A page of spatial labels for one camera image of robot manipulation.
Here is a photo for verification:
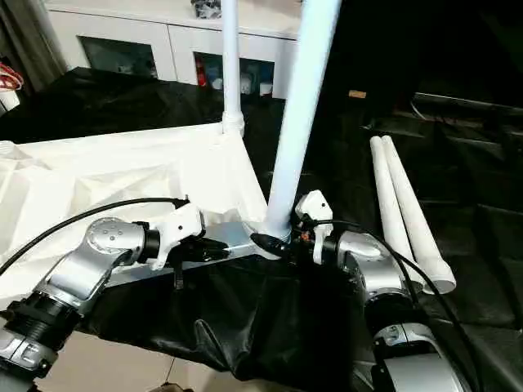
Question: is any dark glittery ornament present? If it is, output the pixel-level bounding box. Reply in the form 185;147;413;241
191;0;224;20

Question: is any black flat board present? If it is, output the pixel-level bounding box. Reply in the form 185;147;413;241
412;92;523;111

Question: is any white plastic table top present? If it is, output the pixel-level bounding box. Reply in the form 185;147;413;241
0;121;295;301

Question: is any white sideboard cabinet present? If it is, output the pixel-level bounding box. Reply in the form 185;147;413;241
44;0;303;99

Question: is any red and white bundle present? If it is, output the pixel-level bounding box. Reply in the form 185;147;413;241
0;63;24;91

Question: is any grey curtain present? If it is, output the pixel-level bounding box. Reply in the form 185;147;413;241
0;0;69;93

